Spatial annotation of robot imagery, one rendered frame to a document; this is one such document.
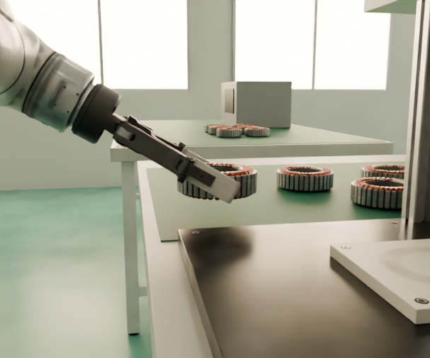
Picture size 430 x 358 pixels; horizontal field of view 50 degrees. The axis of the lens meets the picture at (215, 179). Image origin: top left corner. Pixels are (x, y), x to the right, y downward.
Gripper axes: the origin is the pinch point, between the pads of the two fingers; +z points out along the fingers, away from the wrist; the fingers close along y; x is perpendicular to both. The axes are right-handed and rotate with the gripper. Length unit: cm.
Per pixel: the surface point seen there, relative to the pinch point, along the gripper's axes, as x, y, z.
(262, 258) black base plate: -3.4, 19.9, 3.5
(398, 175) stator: 16.7, -17.7, 35.8
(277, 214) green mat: -0.4, -4.3, 12.7
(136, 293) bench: -61, -109, 22
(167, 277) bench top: -10.1, 17.8, -3.5
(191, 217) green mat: -7.2, -4.6, 1.0
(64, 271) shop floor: -95, -184, -2
